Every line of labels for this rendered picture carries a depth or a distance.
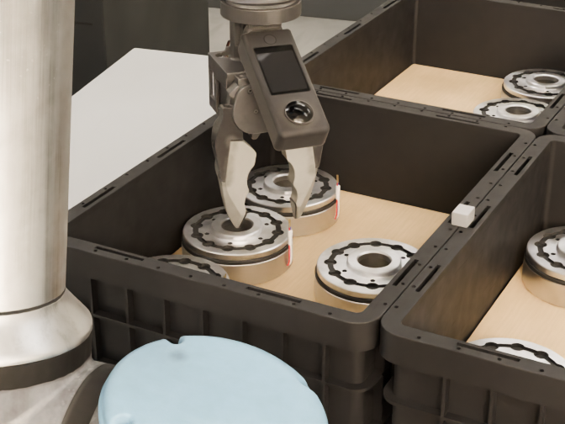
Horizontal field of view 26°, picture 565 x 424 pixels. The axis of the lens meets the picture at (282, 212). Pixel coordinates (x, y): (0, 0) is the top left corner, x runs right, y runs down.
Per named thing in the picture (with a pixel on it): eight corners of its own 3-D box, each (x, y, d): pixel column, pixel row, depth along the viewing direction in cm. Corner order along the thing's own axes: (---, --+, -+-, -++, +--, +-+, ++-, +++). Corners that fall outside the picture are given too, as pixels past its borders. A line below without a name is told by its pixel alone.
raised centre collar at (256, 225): (248, 246, 111) (248, 241, 111) (201, 235, 113) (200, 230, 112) (272, 224, 115) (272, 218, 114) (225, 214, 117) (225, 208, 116)
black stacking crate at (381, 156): (364, 464, 91) (369, 333, 86) (43, 361, 103) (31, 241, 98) (527, 242, 122) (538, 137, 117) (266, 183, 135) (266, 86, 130)
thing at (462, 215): (467, 228, 99) (467, 214, 98) (451, 225, 99) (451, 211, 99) (474, 219, 100) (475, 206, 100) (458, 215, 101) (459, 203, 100)
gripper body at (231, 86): (282, 102, 117) (282, -21, 112) (314, 135, 110) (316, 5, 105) (206, 112, 115) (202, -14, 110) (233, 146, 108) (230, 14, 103)
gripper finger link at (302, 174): (307, 187, 120) (287, 103, 116) (329, 212, 115) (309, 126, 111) (277, 198, 120) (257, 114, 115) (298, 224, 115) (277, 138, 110)
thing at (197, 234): (261, 269, 108) (261, 263, 108) (162, 246, 112) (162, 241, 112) (308, 223, 116) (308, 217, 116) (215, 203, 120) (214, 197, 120)
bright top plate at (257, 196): (312, 220, 116) (312, 214, 116) (219, 200, 120) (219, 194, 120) (354, 180, 125) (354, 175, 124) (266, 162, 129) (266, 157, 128)
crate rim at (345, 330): (369, 357, 86) (371, 328, 85) (30, 262, 99) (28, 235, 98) (538, 154, 118) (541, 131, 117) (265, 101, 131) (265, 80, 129)
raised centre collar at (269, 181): (299, 200, 119) (299, 194, 119) (254, 190, 121) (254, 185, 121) (320, 181, 123) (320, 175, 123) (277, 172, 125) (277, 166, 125)
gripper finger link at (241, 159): (224, 205, 118) (244, 116, 115) (243, 232, 113) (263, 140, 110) (194, 204, 117) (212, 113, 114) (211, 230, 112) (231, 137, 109)
